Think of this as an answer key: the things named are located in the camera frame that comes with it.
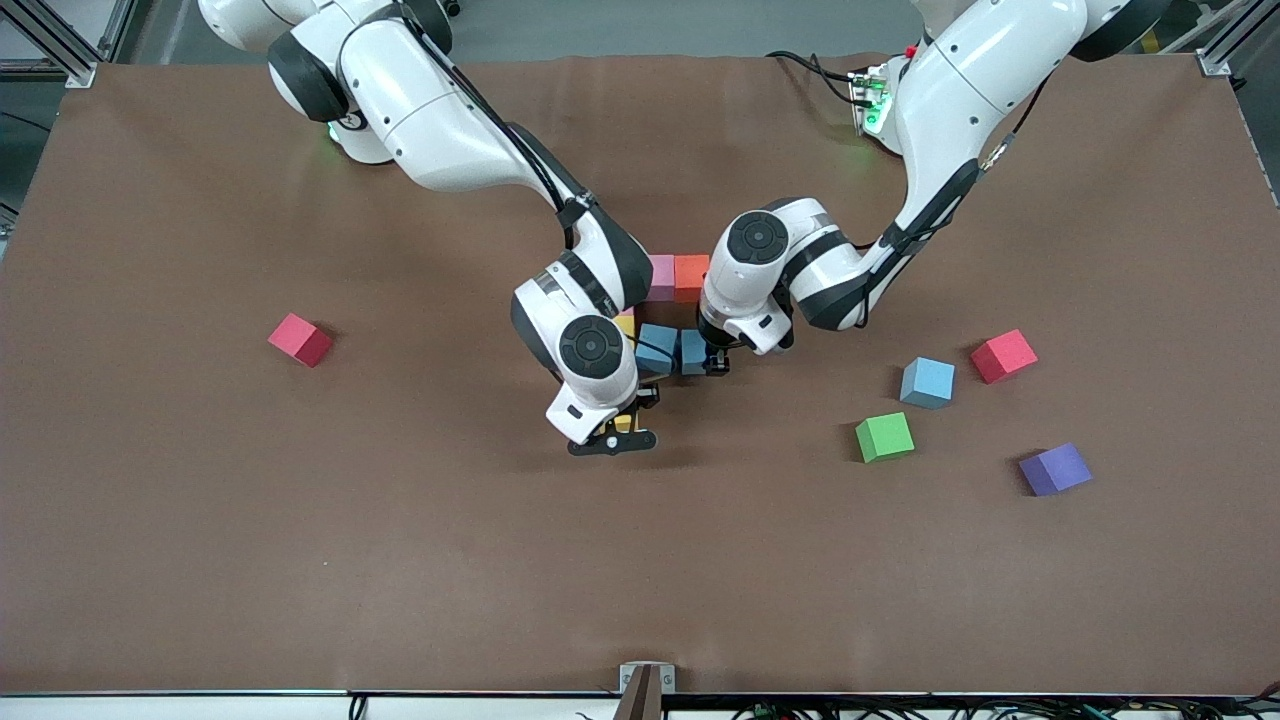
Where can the orange foam block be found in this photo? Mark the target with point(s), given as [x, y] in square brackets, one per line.
[691, 275]

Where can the pink foam block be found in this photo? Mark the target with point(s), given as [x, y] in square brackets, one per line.
[661, 277]

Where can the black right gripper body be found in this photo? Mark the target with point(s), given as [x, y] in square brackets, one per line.
[645, 398]

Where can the purple foam block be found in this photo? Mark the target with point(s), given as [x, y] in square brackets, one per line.
[1056, 465]

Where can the metal base connector plate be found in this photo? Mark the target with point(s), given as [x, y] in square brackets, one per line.
[868, 100]

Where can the yellow foam block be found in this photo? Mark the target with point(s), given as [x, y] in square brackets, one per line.
[626, 322]
[623, 423]

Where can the aluminium frame profile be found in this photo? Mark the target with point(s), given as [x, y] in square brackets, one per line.
[1213, 62]
[82, 72]

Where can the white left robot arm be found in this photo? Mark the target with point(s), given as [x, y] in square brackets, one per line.
[960, 80]

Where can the white table edge rail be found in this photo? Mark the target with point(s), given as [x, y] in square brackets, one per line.
[200, 708]

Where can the brown table cover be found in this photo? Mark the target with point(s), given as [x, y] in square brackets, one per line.
[600, 560]

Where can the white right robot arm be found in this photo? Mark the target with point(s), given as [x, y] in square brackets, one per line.
[430, 110]

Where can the red foam block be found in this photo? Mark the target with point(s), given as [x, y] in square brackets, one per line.
[1002, 352]
[297, 337]

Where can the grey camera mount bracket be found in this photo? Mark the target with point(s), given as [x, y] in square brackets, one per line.
[647, 685]

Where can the blue foam block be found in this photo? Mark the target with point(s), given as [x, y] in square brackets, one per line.
[692, 352]
[928, 379]
[656, 348]

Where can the green foam block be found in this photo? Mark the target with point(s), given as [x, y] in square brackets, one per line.
[884, 434]

